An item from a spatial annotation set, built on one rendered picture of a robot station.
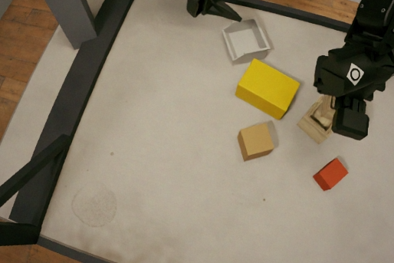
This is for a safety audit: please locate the yellow rectangular block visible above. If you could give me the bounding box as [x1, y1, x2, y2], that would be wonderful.
[235, 58, 300, 120]

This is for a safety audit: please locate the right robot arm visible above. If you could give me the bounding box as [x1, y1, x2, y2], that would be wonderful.
[313, 0, 394, 97]

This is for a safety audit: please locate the orange-red block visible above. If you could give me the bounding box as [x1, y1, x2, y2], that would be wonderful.
[313, 158, 348, 191]

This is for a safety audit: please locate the black metal post with diagonal brace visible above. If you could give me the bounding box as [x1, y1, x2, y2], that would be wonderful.
[0, 134, 70, 246]

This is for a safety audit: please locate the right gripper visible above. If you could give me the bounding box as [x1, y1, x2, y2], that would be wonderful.
[331, 82, 386, 140]

